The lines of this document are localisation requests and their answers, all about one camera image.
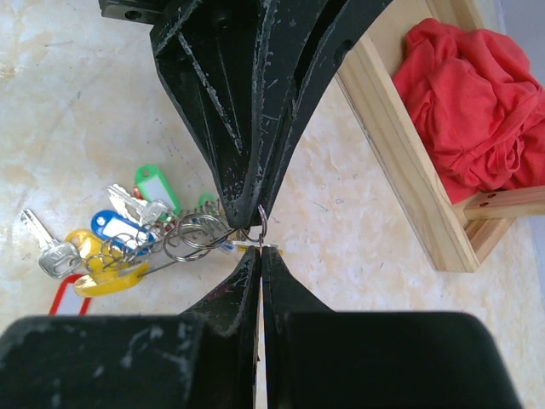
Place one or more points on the yellow key tag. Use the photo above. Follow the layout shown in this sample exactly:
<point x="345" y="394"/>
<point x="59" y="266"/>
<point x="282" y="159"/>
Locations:
<point x="97" y="254"/>

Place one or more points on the red crumpled cloth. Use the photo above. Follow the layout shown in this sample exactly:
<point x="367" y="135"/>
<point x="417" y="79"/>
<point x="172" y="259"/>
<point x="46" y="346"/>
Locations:
<point x="475" y="105"/>

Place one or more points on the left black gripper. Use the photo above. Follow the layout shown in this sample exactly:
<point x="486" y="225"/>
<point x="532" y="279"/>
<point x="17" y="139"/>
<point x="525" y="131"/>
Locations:
<point x="206" y="55"/>

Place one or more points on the green key tag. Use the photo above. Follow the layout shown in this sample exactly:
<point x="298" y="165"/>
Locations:
<point x="153" y="185"/>

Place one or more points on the key with yellow tag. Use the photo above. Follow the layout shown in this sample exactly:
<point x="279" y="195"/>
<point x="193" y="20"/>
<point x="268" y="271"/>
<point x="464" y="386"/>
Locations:
<point x="242" y="240"/>

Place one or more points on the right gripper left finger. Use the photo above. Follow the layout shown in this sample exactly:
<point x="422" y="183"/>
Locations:
<point x="204" y="357"/>

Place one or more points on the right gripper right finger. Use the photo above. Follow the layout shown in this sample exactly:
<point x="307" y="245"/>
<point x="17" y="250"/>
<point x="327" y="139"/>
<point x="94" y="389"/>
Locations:
<point x="319" y="358"/>

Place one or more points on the blue key tag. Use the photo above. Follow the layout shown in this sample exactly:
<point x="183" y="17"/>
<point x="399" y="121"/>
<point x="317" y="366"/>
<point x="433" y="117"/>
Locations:
<point x="129" y="237"/>

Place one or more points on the red key tag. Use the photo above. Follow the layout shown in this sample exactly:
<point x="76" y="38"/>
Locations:
<point x="66" y="301"/>

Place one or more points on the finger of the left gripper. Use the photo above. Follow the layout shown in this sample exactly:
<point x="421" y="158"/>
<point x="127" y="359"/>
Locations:
<point x="300" y="45"/>

